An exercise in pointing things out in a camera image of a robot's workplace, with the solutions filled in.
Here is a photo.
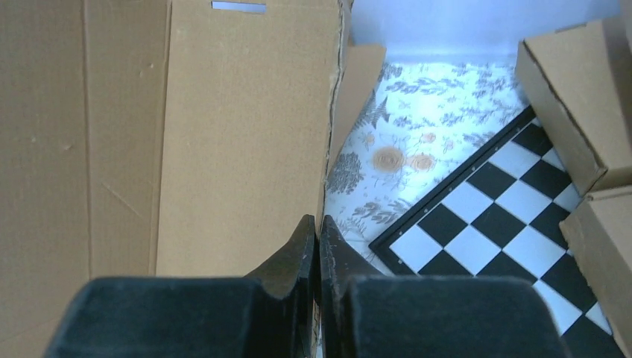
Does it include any cardboard box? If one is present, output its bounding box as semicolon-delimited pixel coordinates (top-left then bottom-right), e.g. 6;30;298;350
516;16;631;195
1;1;351;357

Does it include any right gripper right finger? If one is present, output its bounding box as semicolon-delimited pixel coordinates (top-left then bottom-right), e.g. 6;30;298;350
320;216;570;358

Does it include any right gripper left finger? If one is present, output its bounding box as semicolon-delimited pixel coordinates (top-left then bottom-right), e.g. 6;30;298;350
44;215;316;357

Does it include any floral patterned table mat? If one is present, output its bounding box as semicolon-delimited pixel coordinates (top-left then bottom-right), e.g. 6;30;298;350
325;61;527;273

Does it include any black white checkerboard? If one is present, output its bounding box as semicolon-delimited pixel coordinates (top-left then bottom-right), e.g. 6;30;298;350
370;108;622;357

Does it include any leaning folded cardboard box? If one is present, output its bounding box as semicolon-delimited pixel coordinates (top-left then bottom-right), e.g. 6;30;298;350
516;16;631;195

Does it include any folded box on checkerboard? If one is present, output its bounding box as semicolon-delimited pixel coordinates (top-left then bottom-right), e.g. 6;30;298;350
560;185;631;357

